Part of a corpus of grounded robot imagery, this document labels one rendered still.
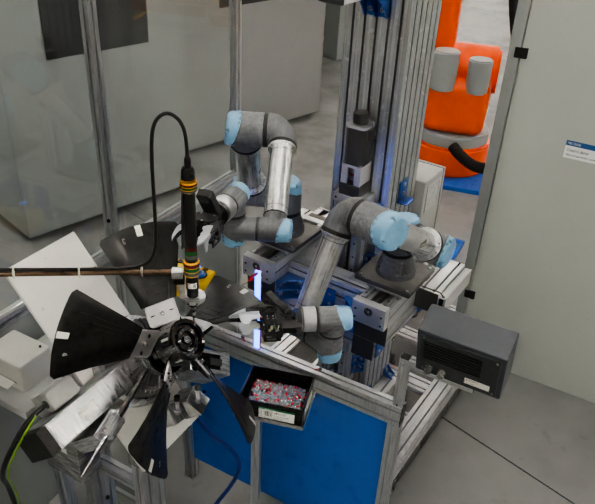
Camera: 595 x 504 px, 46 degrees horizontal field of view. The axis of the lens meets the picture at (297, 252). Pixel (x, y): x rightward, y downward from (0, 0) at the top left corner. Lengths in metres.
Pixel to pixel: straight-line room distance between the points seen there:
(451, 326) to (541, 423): 1.72
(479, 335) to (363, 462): 0.76
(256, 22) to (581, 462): 4.23
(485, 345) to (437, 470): 1.40
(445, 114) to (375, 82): 3.20
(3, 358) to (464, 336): 1.41
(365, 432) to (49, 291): 1.13
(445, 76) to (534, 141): 2.34
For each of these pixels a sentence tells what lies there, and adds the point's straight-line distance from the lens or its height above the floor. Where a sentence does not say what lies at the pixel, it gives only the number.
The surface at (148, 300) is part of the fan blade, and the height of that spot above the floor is 1.28.
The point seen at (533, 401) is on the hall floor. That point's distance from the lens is 3.79.
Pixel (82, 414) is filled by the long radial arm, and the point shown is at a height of 1.11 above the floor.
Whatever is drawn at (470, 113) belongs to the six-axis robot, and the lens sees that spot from 5.68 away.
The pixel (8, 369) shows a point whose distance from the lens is 2.38.
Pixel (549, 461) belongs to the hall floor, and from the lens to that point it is 3.52.
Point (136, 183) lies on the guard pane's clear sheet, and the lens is 2.81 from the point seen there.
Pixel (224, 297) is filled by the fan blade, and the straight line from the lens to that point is 2.15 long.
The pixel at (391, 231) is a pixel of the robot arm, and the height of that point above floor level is 1.44.
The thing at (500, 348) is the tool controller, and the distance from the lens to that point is 2.00.
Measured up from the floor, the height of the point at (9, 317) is 0.99.
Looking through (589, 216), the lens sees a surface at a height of 0.99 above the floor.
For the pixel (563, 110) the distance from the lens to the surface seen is 3.24.
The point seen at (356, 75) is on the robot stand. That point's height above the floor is 1.68.
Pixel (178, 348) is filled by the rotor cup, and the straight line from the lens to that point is 1.92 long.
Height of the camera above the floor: 2.43
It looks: 32 degrees down
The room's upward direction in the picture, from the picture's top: 3 degrees clockwise
